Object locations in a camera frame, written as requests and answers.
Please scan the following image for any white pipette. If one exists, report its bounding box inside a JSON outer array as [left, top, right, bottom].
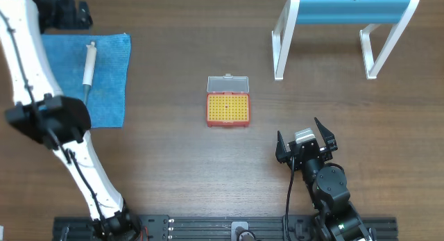
[[81, 41, 98, 105]]

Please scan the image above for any mounting rail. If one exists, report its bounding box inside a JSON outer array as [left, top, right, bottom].
[[51, 215, 398, 241]]

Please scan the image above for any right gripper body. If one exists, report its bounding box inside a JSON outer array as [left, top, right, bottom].
[[287, 138, 330, 163]]

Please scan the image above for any red and yellow tip box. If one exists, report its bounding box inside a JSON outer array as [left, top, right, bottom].
[[205, 73, 251, 128]]

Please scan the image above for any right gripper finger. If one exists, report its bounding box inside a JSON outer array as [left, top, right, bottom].
[[275, 130, 291, 164], [314, 117, 339, 153]]

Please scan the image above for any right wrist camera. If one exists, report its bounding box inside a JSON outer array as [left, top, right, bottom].
[[293, 128, 316, 145]]

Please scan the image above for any white and blue stand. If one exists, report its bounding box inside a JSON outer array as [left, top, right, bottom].
[[271, 0, 420, 81]]

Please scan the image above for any blue cloth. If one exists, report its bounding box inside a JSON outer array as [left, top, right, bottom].
[[40, 33, 132, 129]]

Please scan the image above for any black cable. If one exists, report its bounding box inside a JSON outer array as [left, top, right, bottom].
[[284, 153, 296, 241], [46, 128, 80, 169]]

